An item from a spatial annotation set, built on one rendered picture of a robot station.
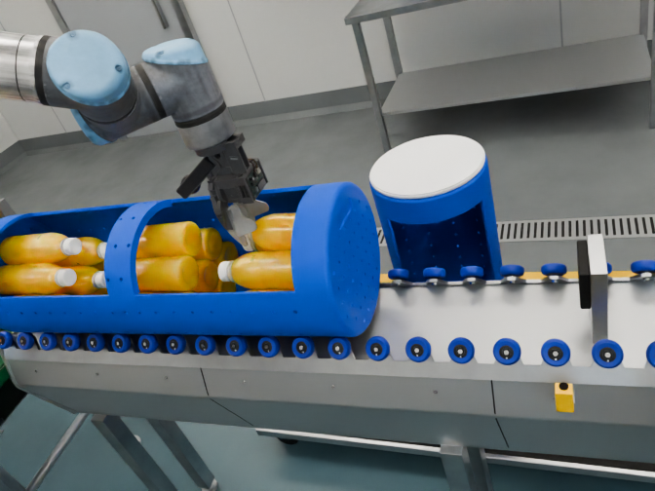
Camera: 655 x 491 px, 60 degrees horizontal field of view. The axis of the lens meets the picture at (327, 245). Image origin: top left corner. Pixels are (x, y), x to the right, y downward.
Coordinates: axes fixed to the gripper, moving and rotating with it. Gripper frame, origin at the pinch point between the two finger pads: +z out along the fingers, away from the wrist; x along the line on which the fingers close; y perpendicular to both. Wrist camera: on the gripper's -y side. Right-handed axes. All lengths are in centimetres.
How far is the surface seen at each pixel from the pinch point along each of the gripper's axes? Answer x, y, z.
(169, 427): 6, -65, 77
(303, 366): -12.1, 8.4, 24.2
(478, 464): 5, 32, 80
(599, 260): -2, 61, 9
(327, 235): -8.6, 21.3, -4.2
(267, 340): -10.6, 1.9, 18.5
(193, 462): 6, -65, 96
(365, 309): -4.4, 21.2, 16.5
